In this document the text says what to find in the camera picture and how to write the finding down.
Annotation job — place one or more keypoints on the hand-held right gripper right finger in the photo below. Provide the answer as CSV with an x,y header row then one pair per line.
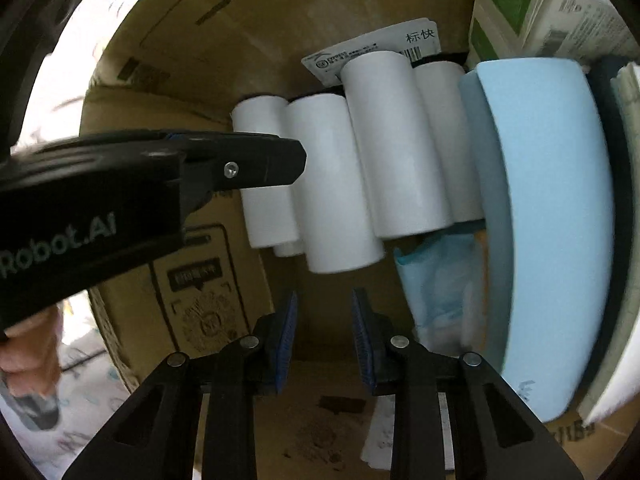
x,y
362,340

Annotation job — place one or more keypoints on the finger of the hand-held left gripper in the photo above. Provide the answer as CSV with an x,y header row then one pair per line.
x,y
260,162
172,136

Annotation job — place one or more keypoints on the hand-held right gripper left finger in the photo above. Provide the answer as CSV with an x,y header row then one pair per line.
x,y
287,340

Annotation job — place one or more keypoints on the white paper roll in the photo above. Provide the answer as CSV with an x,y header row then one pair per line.
x,y
289,249
267,220
335,200
395,150
450,135

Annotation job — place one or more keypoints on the brown cardboard box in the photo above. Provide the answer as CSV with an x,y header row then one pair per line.
x,y
300,10

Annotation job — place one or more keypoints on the light blue pencil case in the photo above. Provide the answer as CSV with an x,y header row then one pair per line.
x,y
550,210

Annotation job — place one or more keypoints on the person's left hand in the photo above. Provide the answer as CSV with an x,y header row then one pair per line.
x,y
30,347

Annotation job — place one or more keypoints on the blue plastic packet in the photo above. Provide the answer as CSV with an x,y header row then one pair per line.
x,y
440,285

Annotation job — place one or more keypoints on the white shipping label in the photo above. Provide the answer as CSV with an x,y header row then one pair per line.
x,y
377,435
370,47

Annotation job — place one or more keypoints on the green white cartoon carton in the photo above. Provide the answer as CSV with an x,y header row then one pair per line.
x,y
565,15

